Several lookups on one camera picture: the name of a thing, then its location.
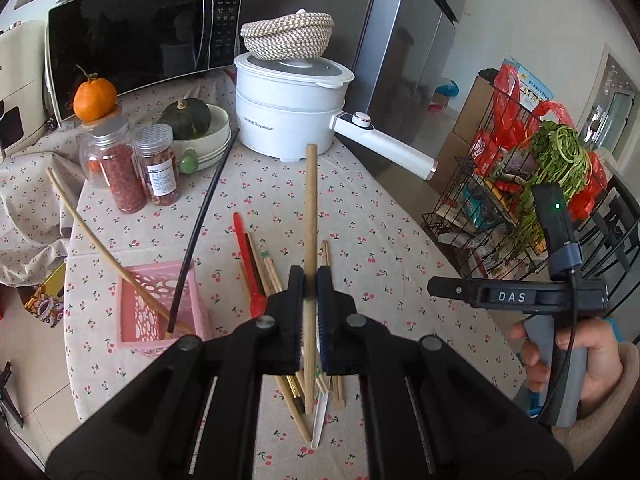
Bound bunch of green herbs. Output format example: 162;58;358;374
515;120;593;256

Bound grey refrigerator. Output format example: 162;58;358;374
345;0;476;196

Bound red snack packet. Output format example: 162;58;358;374
470;130;501;176

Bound black chopstick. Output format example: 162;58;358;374
167;129;241;336

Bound person's right forearm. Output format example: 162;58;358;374
550;341;640;467

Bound cherry print tablecloth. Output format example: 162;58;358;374
0;67;526;480

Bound white plastic spoon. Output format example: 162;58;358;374
309;392;329;449

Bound black wire rack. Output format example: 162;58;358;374
421;80;640;281

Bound large glass jar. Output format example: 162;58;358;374
79;115;148;213

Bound beige appliance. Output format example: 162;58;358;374
0;20;48;161

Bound stack of white bowls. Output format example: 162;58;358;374
167;104;233;171

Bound white electric pot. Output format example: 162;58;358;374
233;51;438;181

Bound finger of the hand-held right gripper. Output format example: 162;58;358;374
427;276;481;306

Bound black metal chair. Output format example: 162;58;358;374
575;175;640;281

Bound person's right hand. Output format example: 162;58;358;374
509;320;626;405

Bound black microwave oven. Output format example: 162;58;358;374
44;0;245;128

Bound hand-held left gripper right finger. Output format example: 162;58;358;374
316;265;573;480

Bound pile of wooden chopsticks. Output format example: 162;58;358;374
243;232;347;443

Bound dark green squash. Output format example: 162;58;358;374
157;99;212;140

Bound red plastic spoon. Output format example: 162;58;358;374
232;212;269;319

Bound small labelled glass jar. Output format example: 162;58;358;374
132;124;181;207

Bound pink plastic basket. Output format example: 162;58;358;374
116;259;213;356

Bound cardboard boxes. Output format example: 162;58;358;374
430;72;503;196

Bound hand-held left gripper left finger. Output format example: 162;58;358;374
45;265;307;480

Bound red plastic bag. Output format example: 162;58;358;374
492;62;608;221

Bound colourful patterned packet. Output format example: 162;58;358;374
22;262;68;326

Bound woven rope basket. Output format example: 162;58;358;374
240;11;335;61

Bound orange with stem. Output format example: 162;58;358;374
73;66;118;122

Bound thin pale chopstick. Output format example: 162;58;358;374
46;167;193;335

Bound round bamboo chopstick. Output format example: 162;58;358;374
302;144;321;416

